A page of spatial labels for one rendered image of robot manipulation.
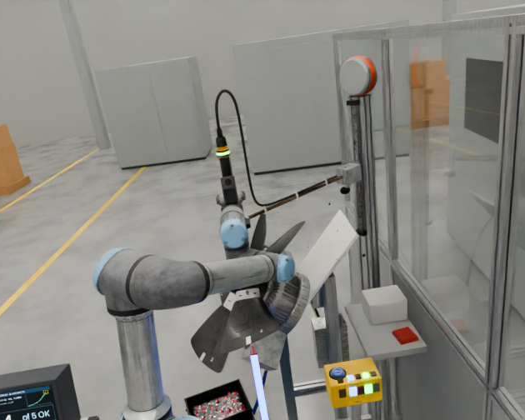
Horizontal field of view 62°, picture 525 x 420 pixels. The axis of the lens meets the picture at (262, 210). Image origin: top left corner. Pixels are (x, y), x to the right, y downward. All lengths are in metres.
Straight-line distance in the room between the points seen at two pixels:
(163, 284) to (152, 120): 8.09
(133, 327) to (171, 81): 7.87
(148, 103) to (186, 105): 0.72
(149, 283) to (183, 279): 0.07
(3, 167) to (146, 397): 8.69
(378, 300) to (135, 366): 1.18
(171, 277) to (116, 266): 0.14
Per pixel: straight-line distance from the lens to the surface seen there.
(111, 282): 1.01
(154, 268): 0.94
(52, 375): 1.51
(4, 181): 9.70
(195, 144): 8.87
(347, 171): 1.89
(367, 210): 2.05
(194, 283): 0.95
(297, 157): 7.22
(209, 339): 1.84
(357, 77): 1.90
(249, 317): 1.59
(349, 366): 1.52
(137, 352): 1.09
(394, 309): 2.01
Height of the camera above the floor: 2.08
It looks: 21 degrees down
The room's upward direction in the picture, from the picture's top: 8 degrees counter-clockwise
